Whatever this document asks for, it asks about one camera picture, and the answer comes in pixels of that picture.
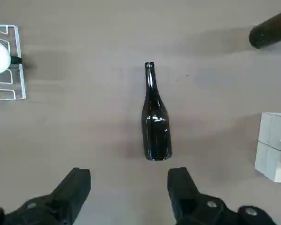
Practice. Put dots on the light wooden box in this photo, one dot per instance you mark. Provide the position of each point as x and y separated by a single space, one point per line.
267 140

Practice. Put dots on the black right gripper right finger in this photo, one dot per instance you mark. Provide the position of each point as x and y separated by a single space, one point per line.
185 194

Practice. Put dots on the dark green glass bottle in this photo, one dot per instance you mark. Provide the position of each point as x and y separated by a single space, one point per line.
157 131

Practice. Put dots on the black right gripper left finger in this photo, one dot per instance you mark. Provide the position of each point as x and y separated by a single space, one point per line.
68 192

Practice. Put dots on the brown glass bottle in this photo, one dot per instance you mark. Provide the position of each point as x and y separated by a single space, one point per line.
267 32

